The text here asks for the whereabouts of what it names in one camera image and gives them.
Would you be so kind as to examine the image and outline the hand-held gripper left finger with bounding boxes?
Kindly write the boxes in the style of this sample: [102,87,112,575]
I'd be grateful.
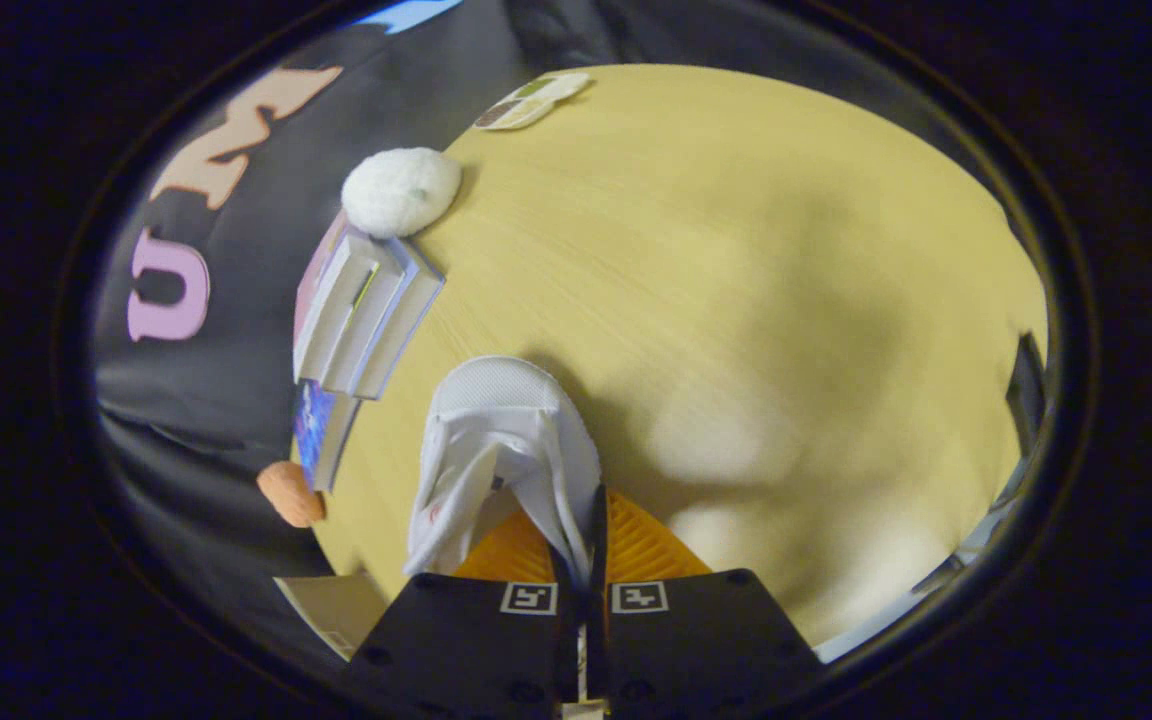
[349,508,579,719]

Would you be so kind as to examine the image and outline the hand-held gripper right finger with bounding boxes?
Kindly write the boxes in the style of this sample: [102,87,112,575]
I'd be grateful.
[588,486,825,713]

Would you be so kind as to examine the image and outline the beige fabric storage box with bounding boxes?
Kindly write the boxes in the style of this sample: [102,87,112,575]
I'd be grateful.
[273,571,390,662]

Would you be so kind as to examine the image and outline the white shoe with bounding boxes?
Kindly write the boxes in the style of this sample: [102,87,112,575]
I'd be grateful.
[402,355,605,591]

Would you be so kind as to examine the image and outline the pink round sponge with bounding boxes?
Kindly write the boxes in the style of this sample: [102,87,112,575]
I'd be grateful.
[256,460,328,529]

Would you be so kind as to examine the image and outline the blue cover book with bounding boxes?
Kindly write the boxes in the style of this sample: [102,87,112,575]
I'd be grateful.
[293,379,364,494]

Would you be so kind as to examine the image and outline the light blue book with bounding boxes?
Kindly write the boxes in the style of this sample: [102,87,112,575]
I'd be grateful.
[350,238,447,402]

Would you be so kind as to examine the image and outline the white book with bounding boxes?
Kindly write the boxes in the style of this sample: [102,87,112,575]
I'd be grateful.
[321,236,407,393]

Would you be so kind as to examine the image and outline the black backdrop cloth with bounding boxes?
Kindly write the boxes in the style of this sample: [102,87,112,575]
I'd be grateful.
[94,0,937,641]

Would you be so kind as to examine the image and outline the white fluffy plush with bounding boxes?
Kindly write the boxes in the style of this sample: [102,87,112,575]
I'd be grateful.
[340,147,464,240]

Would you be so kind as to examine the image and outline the small cream palette tray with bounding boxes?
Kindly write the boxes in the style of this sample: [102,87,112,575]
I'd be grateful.
[473,71,594,132]

